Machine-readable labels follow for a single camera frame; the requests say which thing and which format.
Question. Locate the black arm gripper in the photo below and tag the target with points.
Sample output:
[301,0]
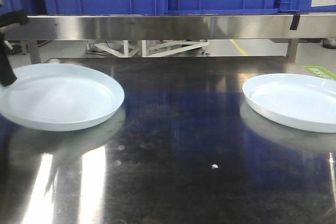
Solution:
[8,21]

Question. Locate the light blue plate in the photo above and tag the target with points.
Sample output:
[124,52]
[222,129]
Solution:
[294,100]
[60,97]

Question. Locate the black tape strip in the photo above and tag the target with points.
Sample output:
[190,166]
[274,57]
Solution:
[295,22]

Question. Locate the green floor sign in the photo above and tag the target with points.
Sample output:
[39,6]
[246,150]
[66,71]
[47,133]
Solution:
[321,72]

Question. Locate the left steel shelf post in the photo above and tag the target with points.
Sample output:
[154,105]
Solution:
[34,52]

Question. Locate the steel shelf post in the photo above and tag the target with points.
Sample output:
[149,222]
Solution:
[292,50]
[34,52]

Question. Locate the white metal frame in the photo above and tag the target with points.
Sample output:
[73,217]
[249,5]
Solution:
[144,48]

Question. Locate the right steel shelf post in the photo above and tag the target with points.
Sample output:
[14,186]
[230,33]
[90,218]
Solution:
[292,50]

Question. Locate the stainless steel shelf rail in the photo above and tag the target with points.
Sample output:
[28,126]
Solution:
[189,27]

